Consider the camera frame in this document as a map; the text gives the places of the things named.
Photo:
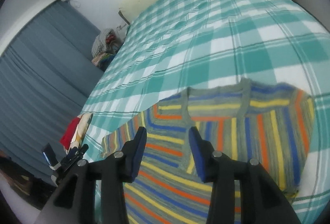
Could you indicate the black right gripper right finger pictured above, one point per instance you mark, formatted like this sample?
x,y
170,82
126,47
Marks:
x,y
214,167

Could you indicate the blue grey curtain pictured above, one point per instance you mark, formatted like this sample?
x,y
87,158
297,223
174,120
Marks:
x,y
47,75

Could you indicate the folded red and cream clothes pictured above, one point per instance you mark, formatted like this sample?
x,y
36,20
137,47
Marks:
x,y
76,131

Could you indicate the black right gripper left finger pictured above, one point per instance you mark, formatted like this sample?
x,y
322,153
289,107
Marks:
x,y
120,167

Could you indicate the teal white plaid bedspread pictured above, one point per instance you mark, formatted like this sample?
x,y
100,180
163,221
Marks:
x,y
251,75

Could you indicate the clothes pile beside bed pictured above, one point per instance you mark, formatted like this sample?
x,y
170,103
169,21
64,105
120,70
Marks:
x,y
105,48

